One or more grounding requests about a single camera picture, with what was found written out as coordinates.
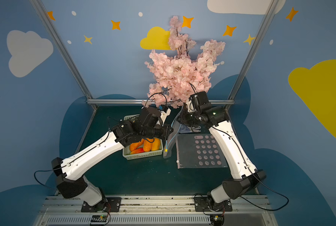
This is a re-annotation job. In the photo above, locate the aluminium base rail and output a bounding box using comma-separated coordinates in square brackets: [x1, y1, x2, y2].
[34, 195, 278, 226]

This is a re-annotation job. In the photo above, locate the small circuit board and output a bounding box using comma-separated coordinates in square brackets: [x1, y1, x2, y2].
[89, 215, 109, 226]

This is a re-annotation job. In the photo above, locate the clear pink-dotted zip bag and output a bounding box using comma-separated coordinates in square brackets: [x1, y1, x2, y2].
[176, 134, 228, 169]

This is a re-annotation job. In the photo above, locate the pink cherry blossom tree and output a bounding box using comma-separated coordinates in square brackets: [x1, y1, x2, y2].
[142, 16, 226, 108]

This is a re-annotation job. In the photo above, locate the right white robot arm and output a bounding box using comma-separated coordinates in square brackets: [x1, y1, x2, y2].
[178, 91, 266, 211]

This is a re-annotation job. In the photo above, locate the white perforated plastic basket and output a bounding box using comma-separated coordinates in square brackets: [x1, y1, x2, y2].
[122, 114, 164, 160]

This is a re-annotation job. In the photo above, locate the orange yellow mango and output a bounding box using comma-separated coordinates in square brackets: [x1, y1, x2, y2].
[151, 138, 160, 151]

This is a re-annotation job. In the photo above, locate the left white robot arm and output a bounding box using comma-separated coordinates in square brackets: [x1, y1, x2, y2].
[51, 106, 174, 211]

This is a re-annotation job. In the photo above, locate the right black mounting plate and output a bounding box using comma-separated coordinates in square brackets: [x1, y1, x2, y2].
[193, 195, 232, 212]

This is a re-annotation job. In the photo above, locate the clear blue-zip bag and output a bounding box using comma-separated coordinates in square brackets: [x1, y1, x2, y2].
[163, 108, 183, 159]

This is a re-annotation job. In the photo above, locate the black mounting plate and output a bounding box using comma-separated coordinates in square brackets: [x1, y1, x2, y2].
[81, 197, 122, 213]
[193, 195, 232, 212]

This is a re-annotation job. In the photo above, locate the red orange mango front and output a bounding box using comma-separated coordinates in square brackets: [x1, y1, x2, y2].
[130, 148, 145, 154]

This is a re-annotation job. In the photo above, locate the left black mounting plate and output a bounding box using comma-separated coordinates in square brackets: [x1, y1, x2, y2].
[81, 197, 122, 213]

